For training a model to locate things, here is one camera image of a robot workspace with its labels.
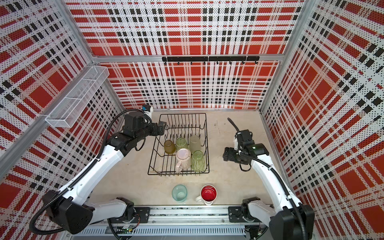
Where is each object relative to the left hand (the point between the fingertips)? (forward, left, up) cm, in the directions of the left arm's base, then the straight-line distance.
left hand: (158, 125), depth 77 cm
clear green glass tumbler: (-12, -21, -22) cm, 33 cm away
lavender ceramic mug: (-13, -13, -14) cm, 23 cm away
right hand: (-13, -38, -12) cm, 42 cm away
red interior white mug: (-27, -26, -29) cm, 47 cm away
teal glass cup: (-26, -11, -27) cm, 39 cm away
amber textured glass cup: (-2, -3, -19) cm, 20 cm away
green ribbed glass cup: (+3, -10, -23) cm, 25 cm away
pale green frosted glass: (-1, -19, -17) cm, 25 cm away
